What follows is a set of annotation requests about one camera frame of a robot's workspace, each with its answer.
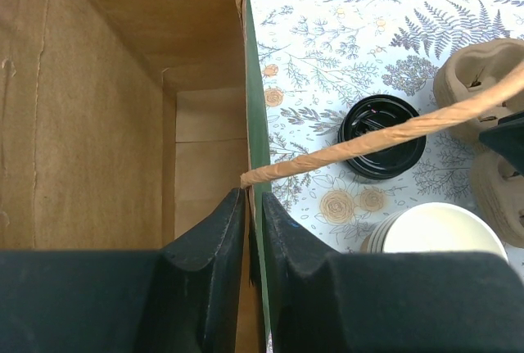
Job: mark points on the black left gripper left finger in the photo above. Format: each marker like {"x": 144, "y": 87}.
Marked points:
{"x": 192, "y": 302}

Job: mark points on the stack of kraft paper cups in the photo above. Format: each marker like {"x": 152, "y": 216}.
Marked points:
{"x": 433, "y": 227}

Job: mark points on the brown and green paper bag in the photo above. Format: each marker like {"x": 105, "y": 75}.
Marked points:
{"x": 124, "y": 123}

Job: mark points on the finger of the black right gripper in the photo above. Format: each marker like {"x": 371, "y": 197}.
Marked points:
{"x": 506, "y": 139}

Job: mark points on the brown cardboard cup carrier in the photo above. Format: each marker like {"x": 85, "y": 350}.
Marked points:
{"x": 496, "y": 184}

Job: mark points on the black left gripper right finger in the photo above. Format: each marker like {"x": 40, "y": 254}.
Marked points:
{"x": 303, "y": 302}

